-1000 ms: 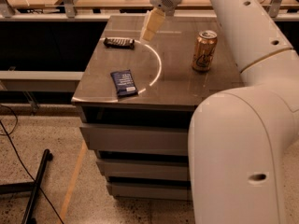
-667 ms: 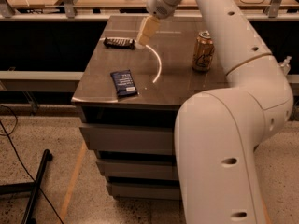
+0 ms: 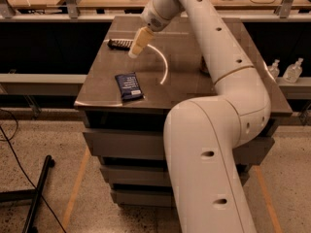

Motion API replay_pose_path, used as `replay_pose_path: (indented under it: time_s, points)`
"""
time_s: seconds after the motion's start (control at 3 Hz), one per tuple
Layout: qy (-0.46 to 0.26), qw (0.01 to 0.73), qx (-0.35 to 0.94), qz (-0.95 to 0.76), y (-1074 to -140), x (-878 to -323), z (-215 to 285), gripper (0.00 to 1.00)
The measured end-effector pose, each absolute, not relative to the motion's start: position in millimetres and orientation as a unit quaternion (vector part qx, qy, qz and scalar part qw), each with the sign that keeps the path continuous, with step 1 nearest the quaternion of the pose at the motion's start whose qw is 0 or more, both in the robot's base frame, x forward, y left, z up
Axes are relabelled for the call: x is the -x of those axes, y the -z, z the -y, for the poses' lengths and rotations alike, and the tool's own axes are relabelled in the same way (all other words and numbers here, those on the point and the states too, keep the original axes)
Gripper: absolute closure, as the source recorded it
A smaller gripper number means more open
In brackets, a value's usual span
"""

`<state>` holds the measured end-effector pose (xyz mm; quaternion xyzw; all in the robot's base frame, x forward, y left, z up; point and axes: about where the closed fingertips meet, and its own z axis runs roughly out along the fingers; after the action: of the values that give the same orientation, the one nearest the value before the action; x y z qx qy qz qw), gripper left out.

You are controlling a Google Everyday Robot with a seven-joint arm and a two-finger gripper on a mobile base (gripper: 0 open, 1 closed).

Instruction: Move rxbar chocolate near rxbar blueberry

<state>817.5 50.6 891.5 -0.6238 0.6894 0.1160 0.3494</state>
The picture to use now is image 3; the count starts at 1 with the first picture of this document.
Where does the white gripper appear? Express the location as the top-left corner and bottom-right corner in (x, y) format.
(128, 0), (171, 58)

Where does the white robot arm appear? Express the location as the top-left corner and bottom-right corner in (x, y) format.
(129, 0), (271, 233)

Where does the blueberry rxbar blue wrapper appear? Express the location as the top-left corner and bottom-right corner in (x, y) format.
(115, 73), (144, 101)

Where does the grey drawer cabinet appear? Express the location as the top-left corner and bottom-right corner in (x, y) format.
(73, 16), (294, 209)

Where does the orange soda can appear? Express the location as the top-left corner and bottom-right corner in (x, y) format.
(200, 56), (209, 75)

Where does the clear sanitizer bottle left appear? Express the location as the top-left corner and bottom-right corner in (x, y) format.
(268, 59), (280, 80)

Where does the clear sanitizer bottle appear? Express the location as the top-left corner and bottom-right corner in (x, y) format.
(268, 59), (280, 80)
(283, 58), (303, 83)

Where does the clear sanitizer bottle right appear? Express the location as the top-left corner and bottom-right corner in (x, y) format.
(283, 58), (303, 83)

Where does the black stand base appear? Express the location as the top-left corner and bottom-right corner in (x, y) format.
(0, 155), (54, 233)

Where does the black floor cable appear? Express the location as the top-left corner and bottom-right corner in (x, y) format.
(0, 109), (67, 233)

